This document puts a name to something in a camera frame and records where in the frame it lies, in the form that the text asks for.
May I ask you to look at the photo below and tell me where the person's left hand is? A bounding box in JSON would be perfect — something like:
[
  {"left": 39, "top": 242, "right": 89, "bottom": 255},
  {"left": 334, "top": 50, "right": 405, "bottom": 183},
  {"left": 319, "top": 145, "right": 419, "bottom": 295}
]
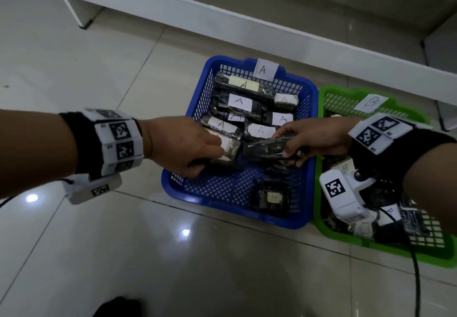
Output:
[{"left": 139, "top": 116, "right": 226, "bottom": 179}]

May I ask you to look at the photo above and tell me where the person's right hand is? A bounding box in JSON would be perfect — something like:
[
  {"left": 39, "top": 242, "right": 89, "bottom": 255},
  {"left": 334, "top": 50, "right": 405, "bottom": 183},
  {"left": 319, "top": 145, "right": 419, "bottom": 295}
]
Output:
[{"left": 271, "top": 116, "right": 361, "bottom": 159}]

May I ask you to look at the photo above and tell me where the black item packet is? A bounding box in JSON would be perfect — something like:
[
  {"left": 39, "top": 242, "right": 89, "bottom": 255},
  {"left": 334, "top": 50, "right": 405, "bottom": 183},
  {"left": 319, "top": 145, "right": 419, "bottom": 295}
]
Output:
[
  {"left": 242, "top": 136, "right": 311, "bottom": 164},
  {"left": 209, "top": 129, "right": 242, "bottom": 166}
]

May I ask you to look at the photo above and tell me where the blue plastic mesh basket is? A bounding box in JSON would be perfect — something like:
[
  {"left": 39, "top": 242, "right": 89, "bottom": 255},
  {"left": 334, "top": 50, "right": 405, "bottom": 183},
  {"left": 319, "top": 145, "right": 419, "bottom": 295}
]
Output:
[{"left": 161, "top": 55, "right": 319, "bottom": 230}]

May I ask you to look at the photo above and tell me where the green plastic mesh basket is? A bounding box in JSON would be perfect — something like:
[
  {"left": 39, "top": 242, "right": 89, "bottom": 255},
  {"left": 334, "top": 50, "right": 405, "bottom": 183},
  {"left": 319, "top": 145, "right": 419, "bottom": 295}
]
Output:
[{"left": 313, "top": 85, "right": 457, "bottom": 269}]

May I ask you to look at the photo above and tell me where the person's left forearm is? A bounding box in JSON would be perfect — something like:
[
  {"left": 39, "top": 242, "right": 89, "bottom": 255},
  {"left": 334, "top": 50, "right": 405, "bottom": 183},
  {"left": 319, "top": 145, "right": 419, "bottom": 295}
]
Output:
[{"left": 0, "top": 109, "right": 78, "bottom": 200}]

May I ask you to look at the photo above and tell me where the person's dark trouser leg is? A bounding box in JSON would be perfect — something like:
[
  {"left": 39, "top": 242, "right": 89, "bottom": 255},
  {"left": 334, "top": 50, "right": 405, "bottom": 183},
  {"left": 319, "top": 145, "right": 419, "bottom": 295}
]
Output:
[{"left": 92, "top": 296, "right": 143, "bottom": 317}]

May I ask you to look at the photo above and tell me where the black wristband with markers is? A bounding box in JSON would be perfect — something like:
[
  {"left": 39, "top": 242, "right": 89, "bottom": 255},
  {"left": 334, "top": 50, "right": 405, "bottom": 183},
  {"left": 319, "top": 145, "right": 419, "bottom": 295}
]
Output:
[
  {"left": 59, "top": 108, "right": 145, "bottom": 182},
  {"left": 348, "top": 112, "right": 457, "bottom": 185}
]

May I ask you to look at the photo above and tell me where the white shelf unit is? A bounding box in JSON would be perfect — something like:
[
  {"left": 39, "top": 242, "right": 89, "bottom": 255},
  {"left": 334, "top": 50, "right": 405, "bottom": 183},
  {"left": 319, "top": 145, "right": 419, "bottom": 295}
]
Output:
[{"left": 37, "top": 0, "right": 457, "bottom": 132}]

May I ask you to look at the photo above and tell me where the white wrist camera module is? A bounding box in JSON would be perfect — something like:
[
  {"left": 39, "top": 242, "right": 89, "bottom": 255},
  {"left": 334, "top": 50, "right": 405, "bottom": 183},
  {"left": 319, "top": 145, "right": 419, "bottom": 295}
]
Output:
[
  {"left": 318, "top": 169, "right": 378, "bottom": 223},
  {"left": 62, "top": 173, "right": 123, "bottom": 206}
]

